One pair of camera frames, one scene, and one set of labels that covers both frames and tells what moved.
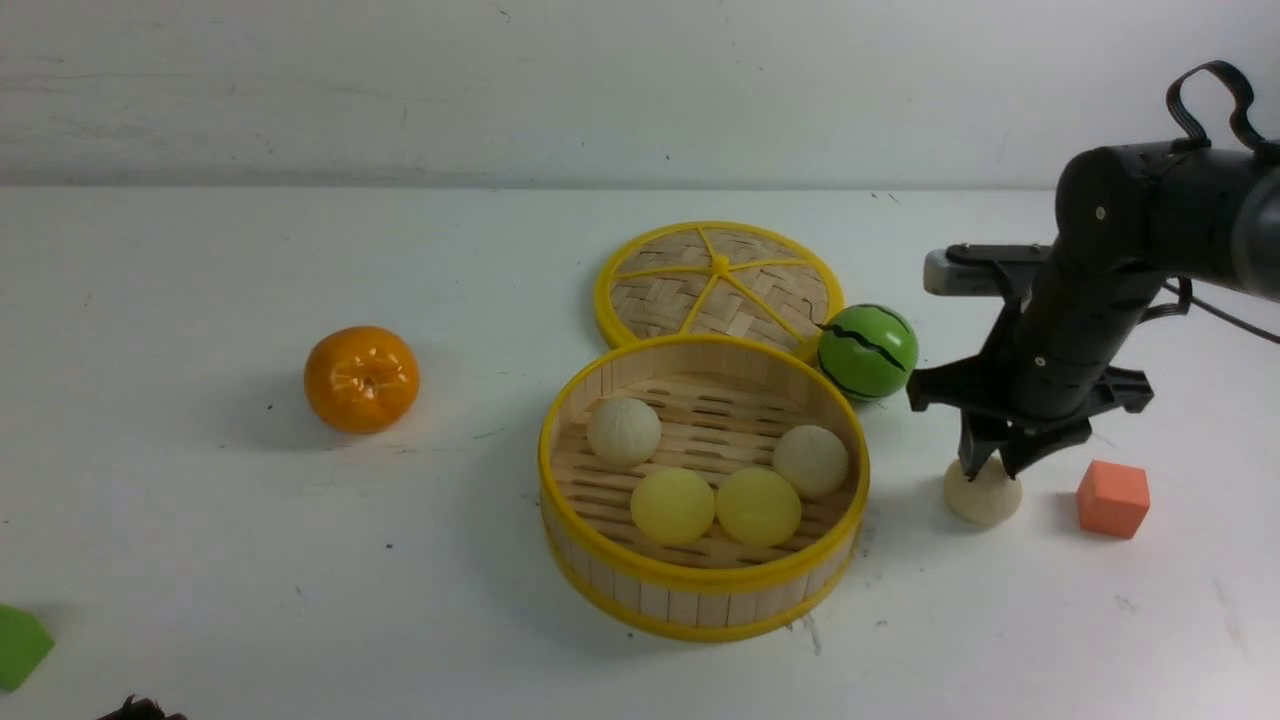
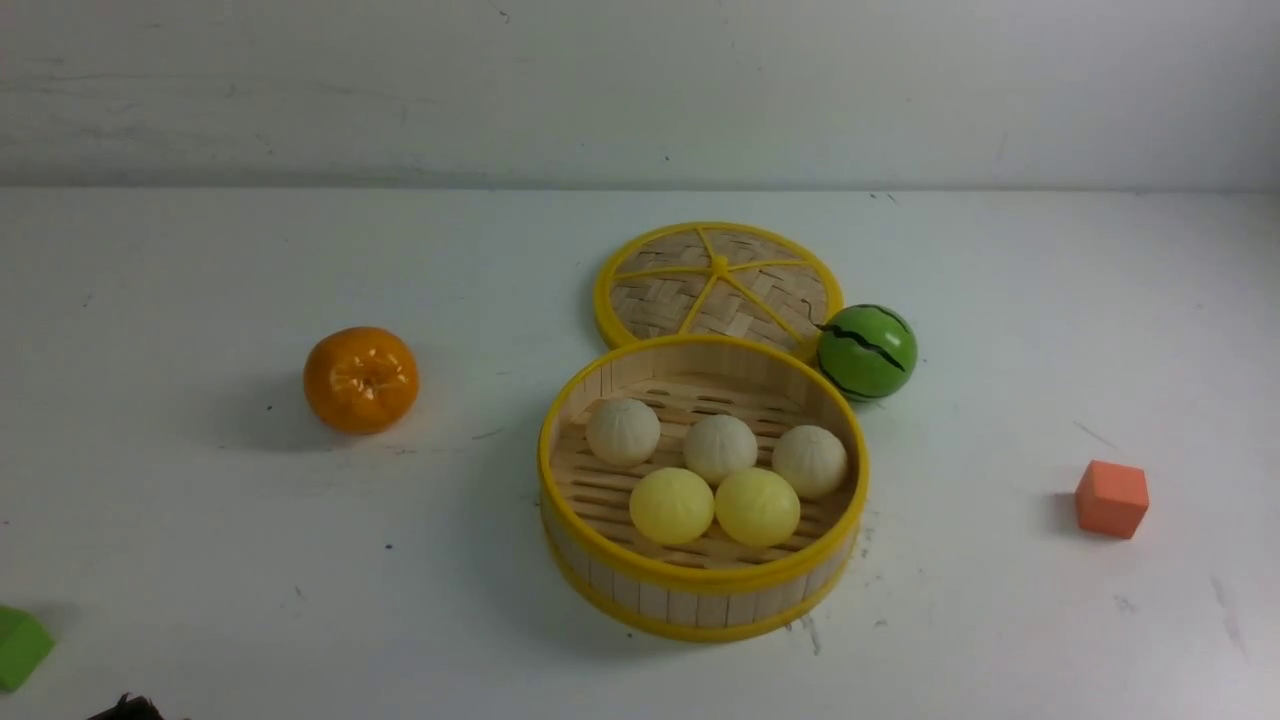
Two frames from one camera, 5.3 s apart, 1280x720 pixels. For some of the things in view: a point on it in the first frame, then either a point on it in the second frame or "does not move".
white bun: [990, 500] → [718, 445]
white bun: [814, 458] does not move
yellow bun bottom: [757, 507] does not move
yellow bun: [670, 506] does not move
